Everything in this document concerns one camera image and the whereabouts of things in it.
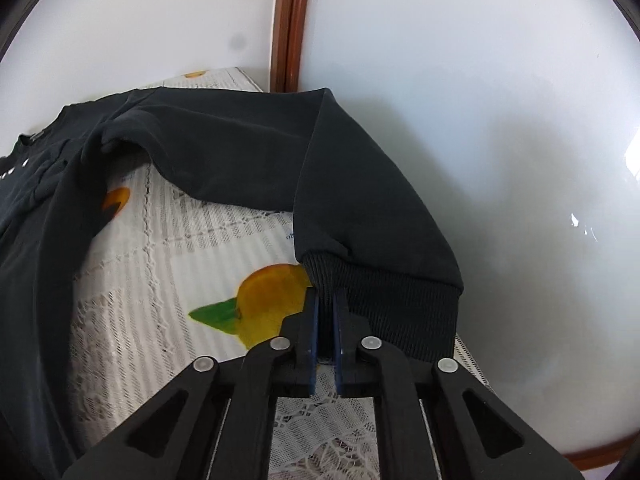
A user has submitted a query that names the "black sweatshirt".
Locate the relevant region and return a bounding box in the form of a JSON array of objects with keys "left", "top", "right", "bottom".
[{"left": 0, "top": 86, "right": 464, "bottom": 480}]

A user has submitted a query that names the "brown wooden baseboard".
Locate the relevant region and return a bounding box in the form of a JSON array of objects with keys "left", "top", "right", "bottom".
[{"left": 565, "top": 432, "right": 637, "bottom": 471}]

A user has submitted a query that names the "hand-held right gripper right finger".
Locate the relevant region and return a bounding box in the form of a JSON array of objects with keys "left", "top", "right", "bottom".
[{"left": 332, "top": 287, "right": 586, "bottom": 480}]

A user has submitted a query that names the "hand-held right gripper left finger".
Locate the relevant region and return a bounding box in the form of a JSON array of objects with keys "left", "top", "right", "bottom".
[{"left": 61, "top": 287, "right": 321, "bottom": 480}]

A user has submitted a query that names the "white fruit print tablecloth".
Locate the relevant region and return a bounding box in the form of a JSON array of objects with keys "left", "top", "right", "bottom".
[{"left": 65, "top": 67, "right": 496, "bottom": 480}]

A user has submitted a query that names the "brown wooden door frame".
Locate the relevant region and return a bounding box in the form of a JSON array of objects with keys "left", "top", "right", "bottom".
[{"left": 270, "top": 0, "right": 315, "bottom": 95}]

